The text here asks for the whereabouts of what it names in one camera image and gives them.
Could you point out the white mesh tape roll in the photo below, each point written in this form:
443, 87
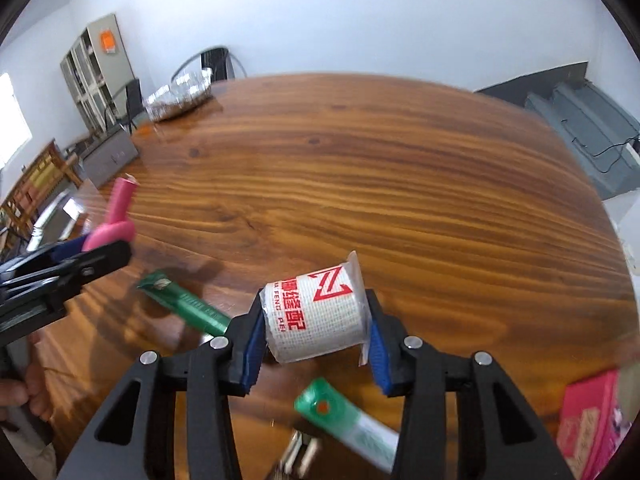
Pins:
315, 315

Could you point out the metal frame chair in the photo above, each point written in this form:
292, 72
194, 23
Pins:
215, 62

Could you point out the person's left hand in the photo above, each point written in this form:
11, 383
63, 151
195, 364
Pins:
37, 390

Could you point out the grey rectangular box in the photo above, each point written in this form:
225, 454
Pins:
107, 157

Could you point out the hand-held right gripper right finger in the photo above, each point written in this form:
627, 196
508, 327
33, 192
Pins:
377, 355

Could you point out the orange paper notice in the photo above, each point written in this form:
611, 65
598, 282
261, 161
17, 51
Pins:
107, 41

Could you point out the silver nail clipper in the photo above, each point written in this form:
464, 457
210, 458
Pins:
300, 452

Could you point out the wooden bench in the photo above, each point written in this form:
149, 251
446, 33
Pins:
40, 175

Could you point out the grey stairs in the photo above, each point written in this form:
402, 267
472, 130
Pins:
575, 110

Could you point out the knotted pink foam curler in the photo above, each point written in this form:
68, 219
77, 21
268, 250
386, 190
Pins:
120, 200

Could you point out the red cardboard box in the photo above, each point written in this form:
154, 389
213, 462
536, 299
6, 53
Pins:
585, 410

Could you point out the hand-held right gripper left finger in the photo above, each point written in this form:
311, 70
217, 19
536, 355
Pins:
254, 355

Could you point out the black mesh chair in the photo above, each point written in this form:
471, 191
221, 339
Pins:
132, 97

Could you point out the foil tray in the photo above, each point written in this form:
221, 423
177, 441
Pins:
175, 95

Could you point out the grey glass-door cabinet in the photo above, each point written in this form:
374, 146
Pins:
95, 75

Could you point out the white green packet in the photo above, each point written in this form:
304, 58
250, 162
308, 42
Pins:
325, 405

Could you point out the dark green cosmetic tube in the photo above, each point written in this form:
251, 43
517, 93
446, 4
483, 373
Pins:
190, 305

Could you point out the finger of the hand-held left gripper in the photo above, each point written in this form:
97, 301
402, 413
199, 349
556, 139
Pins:
60, 252
95, 265

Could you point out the window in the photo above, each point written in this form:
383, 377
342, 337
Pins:
10, 120

